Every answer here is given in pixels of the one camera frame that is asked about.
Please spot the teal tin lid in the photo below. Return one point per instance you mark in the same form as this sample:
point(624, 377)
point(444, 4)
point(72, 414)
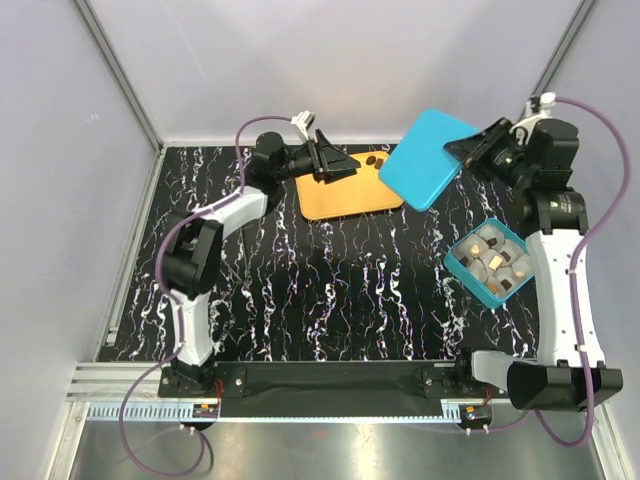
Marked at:
point(419, 169)

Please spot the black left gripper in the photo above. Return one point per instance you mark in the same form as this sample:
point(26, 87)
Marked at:
point(335, 164)

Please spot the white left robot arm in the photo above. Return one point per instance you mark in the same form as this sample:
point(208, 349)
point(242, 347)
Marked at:
point(188, 262)

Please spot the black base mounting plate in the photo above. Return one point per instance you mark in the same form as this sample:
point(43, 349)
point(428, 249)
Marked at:
point(324, 390)

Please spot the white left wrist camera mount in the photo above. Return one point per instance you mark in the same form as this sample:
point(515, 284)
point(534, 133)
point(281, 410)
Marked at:
point(302, 122)

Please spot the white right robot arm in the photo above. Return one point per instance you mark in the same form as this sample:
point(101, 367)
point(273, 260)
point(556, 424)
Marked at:
point(569, 372)

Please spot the aluminium cable duct rail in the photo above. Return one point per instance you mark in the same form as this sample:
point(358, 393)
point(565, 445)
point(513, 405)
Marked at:
point(151, 412)

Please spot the teal tin box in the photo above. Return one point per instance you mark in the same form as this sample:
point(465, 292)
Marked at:
point(485, 260)

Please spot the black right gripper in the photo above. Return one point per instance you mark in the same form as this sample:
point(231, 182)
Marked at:
point(473, 151)

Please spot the orange plastic tray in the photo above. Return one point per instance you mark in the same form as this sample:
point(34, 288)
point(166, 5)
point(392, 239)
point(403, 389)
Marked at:
point(359, 194)

